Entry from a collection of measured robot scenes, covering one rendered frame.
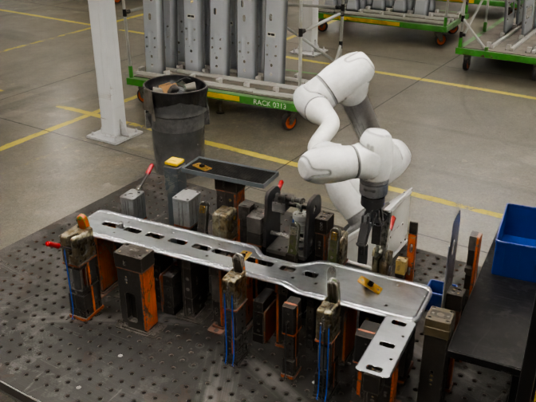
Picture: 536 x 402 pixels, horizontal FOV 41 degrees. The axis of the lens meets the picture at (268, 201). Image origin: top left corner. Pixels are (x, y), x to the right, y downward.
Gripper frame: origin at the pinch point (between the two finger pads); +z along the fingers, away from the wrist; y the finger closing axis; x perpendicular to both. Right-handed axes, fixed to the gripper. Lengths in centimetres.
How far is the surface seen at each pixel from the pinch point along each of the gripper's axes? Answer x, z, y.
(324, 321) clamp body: -5.3, 13.6, 24.9
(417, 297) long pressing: 16.9, 14.4, -1.5
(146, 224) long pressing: -92, 15, -6
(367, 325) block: 6.1, 16.4, 17.0
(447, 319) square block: 29.9, 8.4, 14.7
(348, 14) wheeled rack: -272, 89, -737
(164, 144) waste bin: -233, 86, -227
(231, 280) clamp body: -39.4, 10.2, 21.2
